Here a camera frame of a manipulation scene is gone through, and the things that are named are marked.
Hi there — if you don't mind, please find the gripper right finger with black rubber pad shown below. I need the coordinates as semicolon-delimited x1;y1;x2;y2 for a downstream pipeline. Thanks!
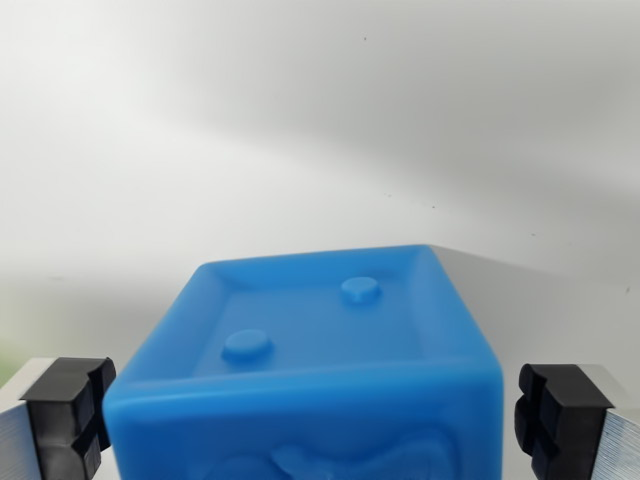
513;362;640;480

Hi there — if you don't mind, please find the gripper left finger with black rubber pad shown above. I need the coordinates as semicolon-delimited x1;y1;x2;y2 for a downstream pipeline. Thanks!
0;356;118;480

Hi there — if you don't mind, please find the blue embossed cube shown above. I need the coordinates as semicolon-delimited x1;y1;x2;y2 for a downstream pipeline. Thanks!
102;243;503;480

